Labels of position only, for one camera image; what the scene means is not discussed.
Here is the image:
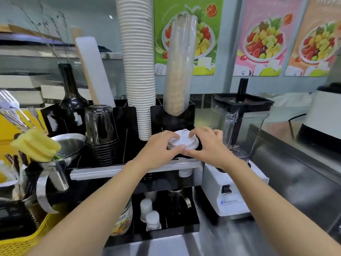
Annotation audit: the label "small white bottle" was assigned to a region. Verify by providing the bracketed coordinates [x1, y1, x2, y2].
[145, 210, 162, 232]
[140, 198, 153, 222]

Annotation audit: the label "black glass bottle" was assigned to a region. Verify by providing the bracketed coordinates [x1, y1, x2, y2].
[58, 63, 90, 110]

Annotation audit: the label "green fruit poster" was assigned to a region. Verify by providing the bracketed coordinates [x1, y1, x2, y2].
[153, 0, 224, 76]

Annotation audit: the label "dried twigs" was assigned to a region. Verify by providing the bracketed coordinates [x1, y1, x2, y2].
[15, 0, 70, 65]

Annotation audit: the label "steel pitcher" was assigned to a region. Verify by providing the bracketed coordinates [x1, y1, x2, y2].
[19, 159, 70, 214]

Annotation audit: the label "small steel fork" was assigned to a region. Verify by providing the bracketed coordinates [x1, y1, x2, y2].
[27, 106, 45, 130]

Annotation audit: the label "white wrapped straw pack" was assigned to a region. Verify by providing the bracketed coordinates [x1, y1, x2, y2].
[75, 37, 117, 108]

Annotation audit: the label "large steel fork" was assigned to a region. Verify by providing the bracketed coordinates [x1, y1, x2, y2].
[0, 89, 30, 131]

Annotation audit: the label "person's left forearm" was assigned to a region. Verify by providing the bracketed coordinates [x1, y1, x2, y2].
[25, 160, 150, 256]

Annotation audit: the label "yellow board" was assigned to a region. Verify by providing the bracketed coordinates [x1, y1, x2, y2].
[0, 109, 49, 183]

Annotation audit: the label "yellow plastic basket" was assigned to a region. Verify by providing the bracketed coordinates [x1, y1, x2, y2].
[0, 206, 55, 256]

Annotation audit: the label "white blender base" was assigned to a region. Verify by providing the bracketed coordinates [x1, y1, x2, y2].
[201, 157, 270, 218]

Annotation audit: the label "pink fruit poster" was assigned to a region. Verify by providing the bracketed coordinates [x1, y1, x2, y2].
[233, 0, 304, 77]

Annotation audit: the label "black power cable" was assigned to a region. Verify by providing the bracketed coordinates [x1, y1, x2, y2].
[287, 113, 307, 139]

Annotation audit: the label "person's right hand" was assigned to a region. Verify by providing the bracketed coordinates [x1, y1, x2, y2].
[183, 126, 236, 172]

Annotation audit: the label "clear blender jar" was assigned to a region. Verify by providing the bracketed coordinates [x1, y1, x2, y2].
[210, 93, 275, 161]

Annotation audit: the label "black acrylic cup organizer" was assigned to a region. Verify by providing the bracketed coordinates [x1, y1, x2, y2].
[43, 98, 197, 169]

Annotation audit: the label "black blender tamper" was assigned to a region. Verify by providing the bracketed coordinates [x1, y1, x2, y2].
[236, 78, 249, 103]

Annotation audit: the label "person's right forearm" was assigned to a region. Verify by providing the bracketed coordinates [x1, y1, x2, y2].
[222, 157, 332, 256]

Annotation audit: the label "white plastic bag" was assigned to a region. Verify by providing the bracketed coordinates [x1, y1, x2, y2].
[271, 91, 318, 123]

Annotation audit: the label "person's left hand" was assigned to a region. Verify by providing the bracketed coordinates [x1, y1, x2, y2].
[132, 130, 187, 174]

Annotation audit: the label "orange fruit poster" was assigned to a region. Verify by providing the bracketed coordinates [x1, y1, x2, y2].
[284, 0, 341, 77]

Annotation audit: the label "stack of white paper cups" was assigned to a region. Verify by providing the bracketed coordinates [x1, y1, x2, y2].
[116, 0, 156, 142]

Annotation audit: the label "stack of black cups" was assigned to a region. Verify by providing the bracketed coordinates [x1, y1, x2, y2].
[84, 104, 120, 160]

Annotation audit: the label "white countertop appliance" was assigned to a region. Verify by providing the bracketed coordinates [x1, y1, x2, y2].
[298, 82, 341, 147]

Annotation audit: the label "labelled sauce bottle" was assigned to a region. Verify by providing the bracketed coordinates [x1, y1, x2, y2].
[110, 197, 133, 237]

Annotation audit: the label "clear sleeve of plastic lids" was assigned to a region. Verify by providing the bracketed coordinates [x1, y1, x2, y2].
[162, 14, 199, 116]

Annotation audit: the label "steel funnel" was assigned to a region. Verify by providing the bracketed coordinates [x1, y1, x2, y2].
[49, 133, 86, 192]

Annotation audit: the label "dark paper cup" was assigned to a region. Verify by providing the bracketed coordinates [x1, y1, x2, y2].
[167, 143, 203, 161]

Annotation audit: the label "silver metal ledge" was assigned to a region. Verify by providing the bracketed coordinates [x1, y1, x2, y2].
[70, 159, 204, 182]

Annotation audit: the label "yellow sponge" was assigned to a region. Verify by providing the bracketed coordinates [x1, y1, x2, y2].
[10, 129, 62, 162]

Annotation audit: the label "white plastic cup lid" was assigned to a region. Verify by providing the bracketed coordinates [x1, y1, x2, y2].
[167, 128, 200, 152]

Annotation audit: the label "wooden wall shelf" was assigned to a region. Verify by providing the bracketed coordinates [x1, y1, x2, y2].
[0, 23, 75, 47]

